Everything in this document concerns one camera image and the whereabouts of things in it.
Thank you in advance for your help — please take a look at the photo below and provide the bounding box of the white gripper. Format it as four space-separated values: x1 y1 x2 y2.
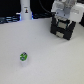
51 0 81 39

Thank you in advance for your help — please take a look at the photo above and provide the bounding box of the green-lidded white kcup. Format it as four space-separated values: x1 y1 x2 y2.
20 52 28 65

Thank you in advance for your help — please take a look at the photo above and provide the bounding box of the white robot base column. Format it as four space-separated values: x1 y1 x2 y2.
20 0 32 20

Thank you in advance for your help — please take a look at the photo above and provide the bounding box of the black kcup holder box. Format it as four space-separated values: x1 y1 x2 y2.
54 19 72 40

